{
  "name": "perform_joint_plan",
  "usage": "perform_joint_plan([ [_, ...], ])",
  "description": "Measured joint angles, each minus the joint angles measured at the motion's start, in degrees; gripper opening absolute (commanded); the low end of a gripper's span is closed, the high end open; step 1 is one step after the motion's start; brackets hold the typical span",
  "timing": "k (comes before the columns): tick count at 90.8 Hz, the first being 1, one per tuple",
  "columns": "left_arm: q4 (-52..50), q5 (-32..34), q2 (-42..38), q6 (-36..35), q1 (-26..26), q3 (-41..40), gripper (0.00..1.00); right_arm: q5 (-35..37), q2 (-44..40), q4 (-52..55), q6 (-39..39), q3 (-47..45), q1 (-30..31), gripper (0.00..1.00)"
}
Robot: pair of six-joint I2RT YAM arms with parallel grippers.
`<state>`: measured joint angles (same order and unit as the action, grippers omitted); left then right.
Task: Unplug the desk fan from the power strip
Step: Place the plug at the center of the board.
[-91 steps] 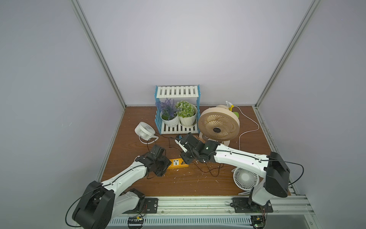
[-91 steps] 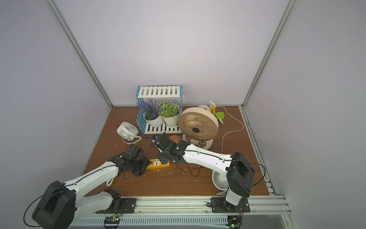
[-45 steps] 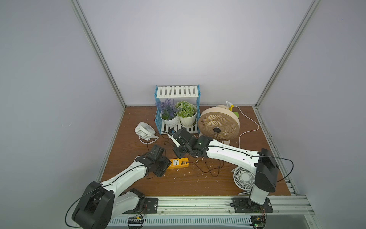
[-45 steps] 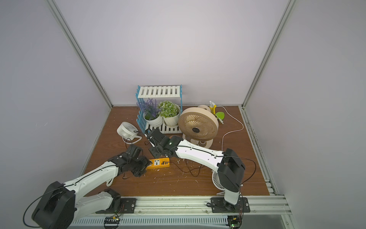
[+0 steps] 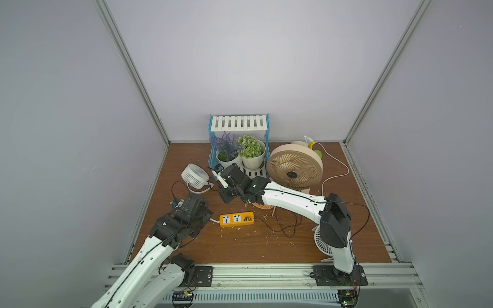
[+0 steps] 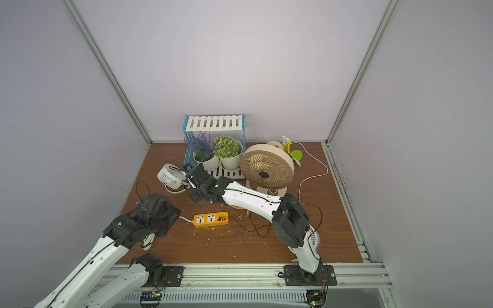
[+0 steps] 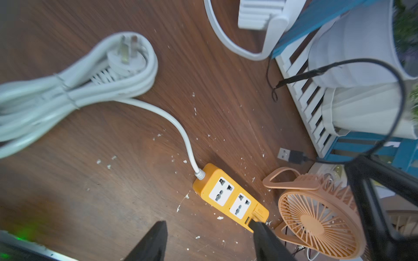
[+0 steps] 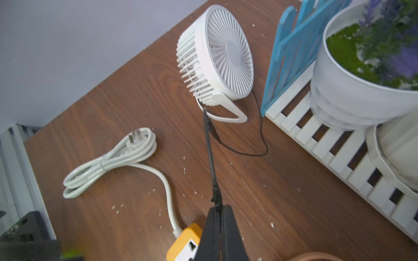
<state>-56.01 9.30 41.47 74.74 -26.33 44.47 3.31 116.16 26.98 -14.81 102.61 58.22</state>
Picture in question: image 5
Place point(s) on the yellow power strip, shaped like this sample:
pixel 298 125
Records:
pixel 237 219

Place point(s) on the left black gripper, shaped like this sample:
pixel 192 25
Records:
pixel 198 210

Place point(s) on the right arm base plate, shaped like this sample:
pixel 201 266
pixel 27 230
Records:
pixel 326 275

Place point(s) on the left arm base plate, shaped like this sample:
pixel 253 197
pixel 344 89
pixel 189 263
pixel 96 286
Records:
pixel 199 276

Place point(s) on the green round object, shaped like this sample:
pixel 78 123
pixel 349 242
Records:
pixel 318 154

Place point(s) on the large beige desk fan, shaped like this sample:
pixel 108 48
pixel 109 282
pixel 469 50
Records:
pixel 295 166

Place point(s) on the small white fan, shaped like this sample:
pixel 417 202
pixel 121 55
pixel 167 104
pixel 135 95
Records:
pixel 320 244
pixel 196 179

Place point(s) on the small white fan left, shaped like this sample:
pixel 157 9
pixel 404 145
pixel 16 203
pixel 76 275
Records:
pixel 196 179

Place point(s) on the blue white slatted shelf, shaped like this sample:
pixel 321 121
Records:
pixel 257 126

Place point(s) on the lavender plant white pot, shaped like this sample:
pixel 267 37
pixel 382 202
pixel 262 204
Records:
pixel 227 149

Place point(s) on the small white fan right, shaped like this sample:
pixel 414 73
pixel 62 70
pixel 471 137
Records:
pixel 320 244

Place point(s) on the green plant white pot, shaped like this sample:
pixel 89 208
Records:
pixel 251 152

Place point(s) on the small orange fan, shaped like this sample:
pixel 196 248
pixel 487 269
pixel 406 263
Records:
pixel 264 208

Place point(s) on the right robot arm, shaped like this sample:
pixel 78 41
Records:
pixel 328 212

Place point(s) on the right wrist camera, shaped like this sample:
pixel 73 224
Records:
pixel 220 179

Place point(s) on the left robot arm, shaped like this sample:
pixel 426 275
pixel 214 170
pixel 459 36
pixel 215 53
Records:
pixel 154 272

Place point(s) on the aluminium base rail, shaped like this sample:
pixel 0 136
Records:
pixel 291 284

